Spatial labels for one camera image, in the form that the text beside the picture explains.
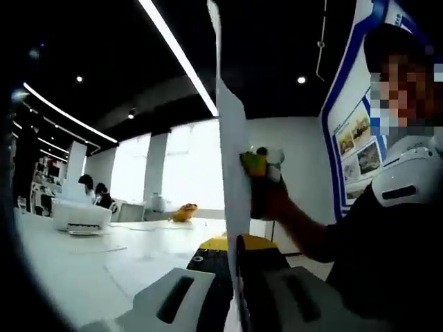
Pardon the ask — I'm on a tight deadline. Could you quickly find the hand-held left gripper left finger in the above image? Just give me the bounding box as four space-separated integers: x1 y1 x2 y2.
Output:
79 237 232 332

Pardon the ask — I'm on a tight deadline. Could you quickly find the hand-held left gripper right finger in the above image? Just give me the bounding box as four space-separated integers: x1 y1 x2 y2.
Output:
237 233 395 332

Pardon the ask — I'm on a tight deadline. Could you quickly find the stack of white printing papers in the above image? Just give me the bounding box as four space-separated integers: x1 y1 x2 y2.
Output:
206 0 253 332

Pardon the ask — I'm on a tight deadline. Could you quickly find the person's right hand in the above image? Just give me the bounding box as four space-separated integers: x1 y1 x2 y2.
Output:
248 174 298 222

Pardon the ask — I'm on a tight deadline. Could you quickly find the orange plush toy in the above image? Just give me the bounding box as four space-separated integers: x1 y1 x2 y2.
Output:
168 203 199 223

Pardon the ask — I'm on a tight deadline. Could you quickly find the white office chair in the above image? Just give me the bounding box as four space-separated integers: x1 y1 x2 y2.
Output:
110 201 146 223

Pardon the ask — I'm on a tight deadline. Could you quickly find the white kettle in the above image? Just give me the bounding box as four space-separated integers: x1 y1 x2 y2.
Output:
150 193 172 212

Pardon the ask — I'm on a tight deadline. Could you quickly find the white printer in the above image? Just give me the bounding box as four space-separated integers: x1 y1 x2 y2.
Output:
51 199 114 237

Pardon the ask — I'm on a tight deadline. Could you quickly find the straight ceiling light strip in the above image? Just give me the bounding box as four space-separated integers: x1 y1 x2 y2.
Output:
137 0 219 118

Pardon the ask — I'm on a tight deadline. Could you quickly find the ceiling pipe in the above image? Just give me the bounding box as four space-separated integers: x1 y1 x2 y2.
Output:
316 0 329 83

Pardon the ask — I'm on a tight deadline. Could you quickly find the person in black shirt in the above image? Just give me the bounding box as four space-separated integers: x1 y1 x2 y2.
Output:
304 179 443 332

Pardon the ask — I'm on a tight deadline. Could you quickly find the white worn device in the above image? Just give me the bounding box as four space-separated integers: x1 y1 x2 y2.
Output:
372 134 443 209

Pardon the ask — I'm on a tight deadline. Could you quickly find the curved ceiling light strip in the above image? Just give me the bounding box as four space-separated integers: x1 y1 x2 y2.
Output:
23 82 119 144

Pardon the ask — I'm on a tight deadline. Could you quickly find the blue framed wall poster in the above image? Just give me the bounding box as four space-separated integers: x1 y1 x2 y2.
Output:
320 0 443 222

